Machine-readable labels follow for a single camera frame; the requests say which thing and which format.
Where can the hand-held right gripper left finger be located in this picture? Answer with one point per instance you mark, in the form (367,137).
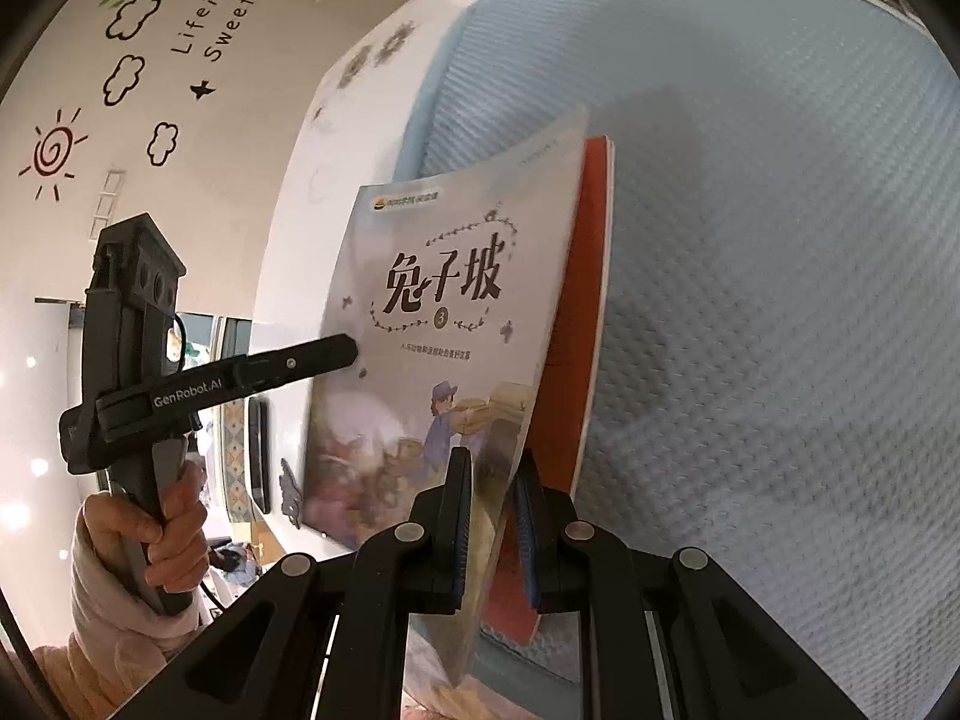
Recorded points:
(461,525)

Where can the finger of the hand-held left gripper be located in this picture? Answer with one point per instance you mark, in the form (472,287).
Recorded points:
(300,364)

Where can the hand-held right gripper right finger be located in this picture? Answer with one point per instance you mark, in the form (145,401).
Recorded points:
(525,532)

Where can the pale picture book blue figure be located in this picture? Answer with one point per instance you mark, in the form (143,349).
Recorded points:
(450,277)

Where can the coral red book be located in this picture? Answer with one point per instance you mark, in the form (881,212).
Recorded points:
(592,315)

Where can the person's left forearm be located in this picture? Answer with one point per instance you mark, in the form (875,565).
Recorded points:
(112,630)

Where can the person's left hand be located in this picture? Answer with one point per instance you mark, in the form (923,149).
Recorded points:
(184,540)

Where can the black smartphone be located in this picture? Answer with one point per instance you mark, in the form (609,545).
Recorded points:
(259,454)

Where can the light blue textured mat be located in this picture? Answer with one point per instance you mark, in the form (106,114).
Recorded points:
(750,240)

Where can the cartoon wall decals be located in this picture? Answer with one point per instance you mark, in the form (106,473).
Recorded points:
(210,37)

